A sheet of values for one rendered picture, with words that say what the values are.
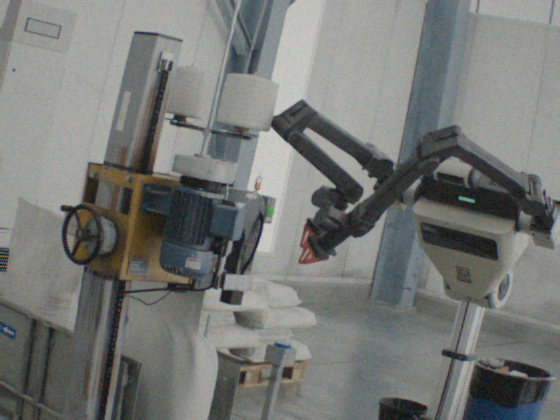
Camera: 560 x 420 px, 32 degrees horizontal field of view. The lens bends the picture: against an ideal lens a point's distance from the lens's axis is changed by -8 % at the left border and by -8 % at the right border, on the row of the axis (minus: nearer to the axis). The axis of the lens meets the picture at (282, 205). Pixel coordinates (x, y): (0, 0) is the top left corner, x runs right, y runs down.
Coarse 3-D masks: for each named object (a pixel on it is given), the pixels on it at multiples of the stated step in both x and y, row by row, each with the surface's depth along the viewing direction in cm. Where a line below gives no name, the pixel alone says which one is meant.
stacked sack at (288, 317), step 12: (240, 312) 658; (252, 312) 654; (264, 312) 655; (276, 312) 663; (288, 312) 672; (300, 312) 683; (240, 324) 658; (252, 324) 651; (264, 324) 646; (276, 324) 657; (288, 324) 668; (300, 324) 679; (312, 324) 693
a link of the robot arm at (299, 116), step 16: (288, 112) 311; (304, 112) 308; (272, 128) 312; (288, 128) 307; (304, 128) 310; (320, 128) 315; (336, 128) 318; (336, 144) 322; (352, 144) 325; (368, 144) 337; (368, 160) 330; (384, 160) 332
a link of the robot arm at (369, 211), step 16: (416, 144) 293; (416, 160) 289; (432, 160) 283; (400, 176) 295; (416, 176) 294; (384, 192) 301; (400, 192) 300; (368, 208) 308; (384, 208) 307; (352, 224) 313; (368, 224) 311
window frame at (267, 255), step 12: (324, 0) 1016; (324, 12) 1017; (312, 48) 1019; (312, 60) 1019; (312, 72) 1021; (288, 168) 1025; (288, 180) 1025; (276, 216) 1028; (276, 228) 1028; (276, 240) 1029; (264, 252) 1020
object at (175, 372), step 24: (144, 288) 357; (144, 312) 354; (168, 312) 349; (144, 336) 348; (168, 336) 343; (192, 336) 340; (144, 360) 345; (168, 360) 338; (192, 360) 335; (216, 360) 342; (144, 384) 344; (168, 384) 338; (192, 384) 335; (144, 408) 343; (168, 408) 337; (192, 408) 336
